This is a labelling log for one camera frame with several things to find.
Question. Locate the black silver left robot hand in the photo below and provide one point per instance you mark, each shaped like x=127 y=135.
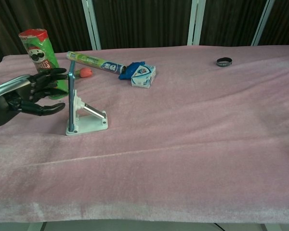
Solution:
x=17 y=96

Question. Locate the light blue smartphone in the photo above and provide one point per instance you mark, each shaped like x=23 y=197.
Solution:
x=71 y=96

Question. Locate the white folding phone stand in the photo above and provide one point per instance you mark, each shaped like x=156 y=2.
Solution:
x=91 y=124

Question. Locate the green Pringles can red lid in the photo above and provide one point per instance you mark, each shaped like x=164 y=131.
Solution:
x=42 y=53

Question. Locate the pink artificial tulip green stem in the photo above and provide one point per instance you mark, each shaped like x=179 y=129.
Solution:
x=86 y=72

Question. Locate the green plastic bag roll tube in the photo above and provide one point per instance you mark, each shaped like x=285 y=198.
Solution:
x=94 y=61

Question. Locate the small white blue cardboard box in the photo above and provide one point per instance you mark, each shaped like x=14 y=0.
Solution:
x=144 y=76

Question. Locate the pink fuzzy table cloth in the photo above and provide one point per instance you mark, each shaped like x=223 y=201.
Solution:
x=173 y=144

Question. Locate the white screen frame post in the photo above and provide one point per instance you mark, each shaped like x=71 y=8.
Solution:
x=262 y=21
x=91 y=24
x=195 y=21

